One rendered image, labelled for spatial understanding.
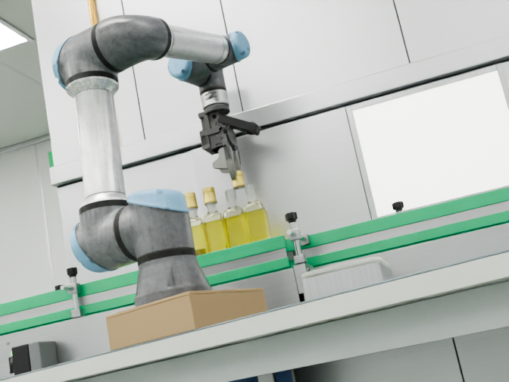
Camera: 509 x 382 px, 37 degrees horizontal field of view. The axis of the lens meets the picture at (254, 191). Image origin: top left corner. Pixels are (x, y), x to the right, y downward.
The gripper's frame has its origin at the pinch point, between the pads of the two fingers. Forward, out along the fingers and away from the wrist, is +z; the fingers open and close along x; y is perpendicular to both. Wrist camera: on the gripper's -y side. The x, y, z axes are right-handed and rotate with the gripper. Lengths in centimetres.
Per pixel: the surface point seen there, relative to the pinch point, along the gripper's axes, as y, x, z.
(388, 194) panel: -37.1, -12.5, 12.8
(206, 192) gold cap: 8.8, 2.2, 3.0
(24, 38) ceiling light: 153, -159, -154
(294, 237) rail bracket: -15.6, 16.4, 22.9
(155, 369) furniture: 7, 57, 48
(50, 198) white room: 237, -307, -105
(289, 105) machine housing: -15.8, -12.8, -19.4
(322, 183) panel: -20.3, -12.0, 5.2
